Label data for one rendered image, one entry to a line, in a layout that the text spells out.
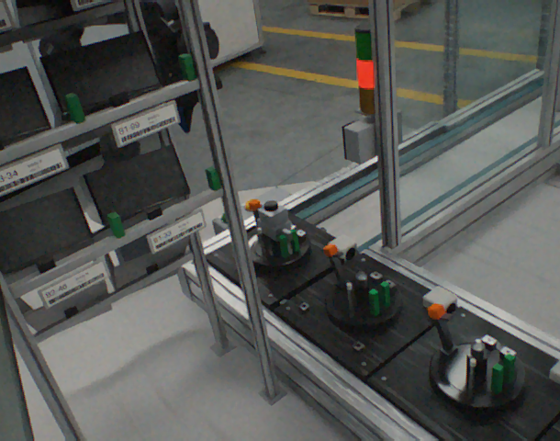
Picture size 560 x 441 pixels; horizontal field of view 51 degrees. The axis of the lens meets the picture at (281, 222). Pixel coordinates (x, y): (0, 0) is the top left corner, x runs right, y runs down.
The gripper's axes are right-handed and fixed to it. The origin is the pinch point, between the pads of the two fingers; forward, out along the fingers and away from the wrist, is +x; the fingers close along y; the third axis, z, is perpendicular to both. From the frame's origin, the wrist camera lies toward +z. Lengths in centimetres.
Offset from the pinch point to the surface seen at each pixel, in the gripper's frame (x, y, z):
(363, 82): -6.7, 21.5, 31.9
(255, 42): 113, 269, -373
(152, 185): -7.7, -24.0, 36.1
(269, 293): 28.5, -4.8, 29.1
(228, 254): 28.4, -3.1, 11.8
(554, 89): 14, 81, 36
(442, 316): 19, 5, 64
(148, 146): 125, 95, -273
